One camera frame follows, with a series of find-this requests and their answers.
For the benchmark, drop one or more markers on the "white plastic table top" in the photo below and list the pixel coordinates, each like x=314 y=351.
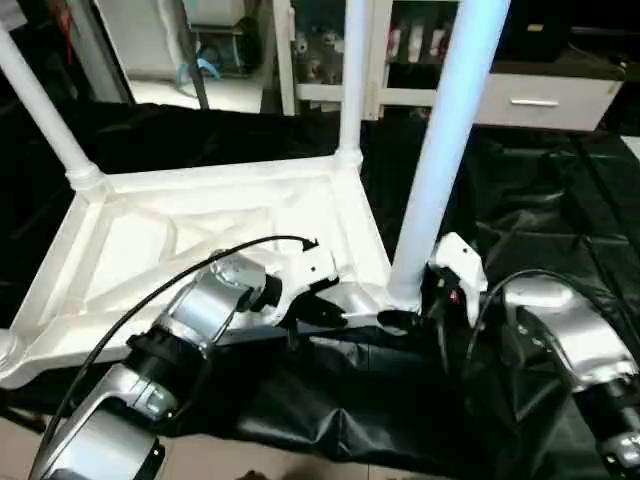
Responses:
x=150 y=210

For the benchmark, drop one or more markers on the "black TV stand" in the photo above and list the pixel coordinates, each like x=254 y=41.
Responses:
x=605 y=55

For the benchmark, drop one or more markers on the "black mat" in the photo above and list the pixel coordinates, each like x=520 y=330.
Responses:
x=375 y=400

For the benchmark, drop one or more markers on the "black metal workbench leg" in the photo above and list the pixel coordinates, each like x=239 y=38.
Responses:
x=25 y=420

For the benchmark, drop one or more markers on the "black box with orange label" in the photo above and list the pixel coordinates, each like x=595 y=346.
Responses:
x=535 y=35

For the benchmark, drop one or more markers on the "white glass-door cabinet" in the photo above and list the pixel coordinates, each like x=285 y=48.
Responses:
x=380 y=100

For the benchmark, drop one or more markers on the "white plastic table leg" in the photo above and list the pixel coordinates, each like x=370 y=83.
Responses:
x=440 y=150
x=352 y=75
x=40 y=115

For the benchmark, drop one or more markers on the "light blue plastic stand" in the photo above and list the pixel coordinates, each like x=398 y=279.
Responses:
x=205 y=65

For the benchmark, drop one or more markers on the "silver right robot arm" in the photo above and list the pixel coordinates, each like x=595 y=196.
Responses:
x=575 y=320

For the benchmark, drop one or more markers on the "white drawer unit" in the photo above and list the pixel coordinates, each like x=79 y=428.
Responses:
x=540 y=102

